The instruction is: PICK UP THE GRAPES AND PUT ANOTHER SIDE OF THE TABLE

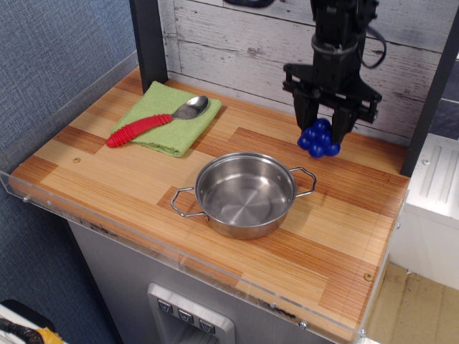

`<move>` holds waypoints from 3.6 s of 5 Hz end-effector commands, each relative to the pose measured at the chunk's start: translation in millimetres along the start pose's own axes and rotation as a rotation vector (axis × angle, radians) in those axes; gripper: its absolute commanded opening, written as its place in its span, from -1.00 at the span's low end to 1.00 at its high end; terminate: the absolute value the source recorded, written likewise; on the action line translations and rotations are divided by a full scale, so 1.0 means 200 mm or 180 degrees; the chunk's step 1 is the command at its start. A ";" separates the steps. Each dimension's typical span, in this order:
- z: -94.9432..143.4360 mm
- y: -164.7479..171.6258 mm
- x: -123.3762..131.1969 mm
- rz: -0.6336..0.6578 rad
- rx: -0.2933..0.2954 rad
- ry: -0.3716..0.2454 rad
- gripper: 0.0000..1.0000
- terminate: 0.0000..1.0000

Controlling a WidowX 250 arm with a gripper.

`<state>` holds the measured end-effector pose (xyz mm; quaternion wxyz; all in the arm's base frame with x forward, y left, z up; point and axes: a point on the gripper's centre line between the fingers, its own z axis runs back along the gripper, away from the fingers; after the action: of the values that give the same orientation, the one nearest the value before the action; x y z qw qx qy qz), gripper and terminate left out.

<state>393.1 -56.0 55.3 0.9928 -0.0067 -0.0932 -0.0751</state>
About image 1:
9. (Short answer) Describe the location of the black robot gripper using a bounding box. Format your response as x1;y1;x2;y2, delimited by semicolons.
283;52;382;144

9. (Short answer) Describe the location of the blue toy grape bunch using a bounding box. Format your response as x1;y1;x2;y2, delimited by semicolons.
297;118;341;158

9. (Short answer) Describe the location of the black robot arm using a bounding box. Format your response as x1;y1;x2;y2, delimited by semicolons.
283;1;386;144

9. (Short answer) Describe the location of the stainless steel pot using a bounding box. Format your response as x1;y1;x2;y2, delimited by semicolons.
171;152;317;240

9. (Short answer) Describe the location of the green folded cloth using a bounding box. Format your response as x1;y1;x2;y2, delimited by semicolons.
107;82;222;157

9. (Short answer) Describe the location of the white ribbed side counter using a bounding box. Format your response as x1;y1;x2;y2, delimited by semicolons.
389;134;458;289

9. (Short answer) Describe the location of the clear acrylic table guard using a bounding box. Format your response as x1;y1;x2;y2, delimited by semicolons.
1;44;407;343

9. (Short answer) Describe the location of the grey toy fridge cabinet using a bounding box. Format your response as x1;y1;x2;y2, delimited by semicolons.
70;222;361;343

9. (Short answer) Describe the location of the silver dispenser panel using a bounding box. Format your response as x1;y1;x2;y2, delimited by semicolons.
147;282;236;343

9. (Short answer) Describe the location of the yellow object bottom left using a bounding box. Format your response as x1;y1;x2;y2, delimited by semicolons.
37;328;65;344

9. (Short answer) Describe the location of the dark right vertical post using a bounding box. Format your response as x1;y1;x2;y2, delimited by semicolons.
399;0;459;178

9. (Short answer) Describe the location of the dark vertical post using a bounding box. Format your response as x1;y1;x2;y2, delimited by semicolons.
129;0;169;92
399;0;459;178

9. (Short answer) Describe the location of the red handled metal spoon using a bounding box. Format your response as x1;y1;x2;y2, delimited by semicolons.
106;95;209;148

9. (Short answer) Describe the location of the dark left vertical post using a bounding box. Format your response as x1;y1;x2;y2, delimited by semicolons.
129;0;169;92

